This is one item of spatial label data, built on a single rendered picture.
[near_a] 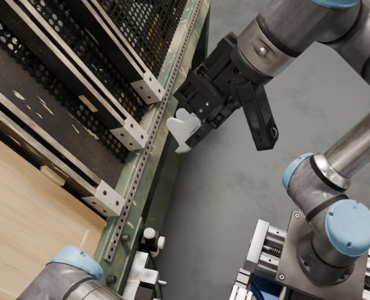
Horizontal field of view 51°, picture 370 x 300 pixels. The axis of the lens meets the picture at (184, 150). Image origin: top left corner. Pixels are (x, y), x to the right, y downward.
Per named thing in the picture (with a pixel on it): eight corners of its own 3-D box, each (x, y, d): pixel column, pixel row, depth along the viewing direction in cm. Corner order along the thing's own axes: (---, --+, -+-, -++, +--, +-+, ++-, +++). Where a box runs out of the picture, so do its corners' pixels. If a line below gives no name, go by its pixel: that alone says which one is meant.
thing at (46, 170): (56, 186, 115) (64, 186, 113) (37, 171, 109) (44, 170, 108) (61, 178, 116) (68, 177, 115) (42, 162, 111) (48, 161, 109)
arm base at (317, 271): (356, 242, 108) (370, 228, 100) (348, 294, 100) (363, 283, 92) (302, 224, 111) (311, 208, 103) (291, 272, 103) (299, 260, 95)
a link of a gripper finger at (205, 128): (191, 131, 63) (224, 98, 57) (199, 139, 63) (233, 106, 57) (179, 145, 59) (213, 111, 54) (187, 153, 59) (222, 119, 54)
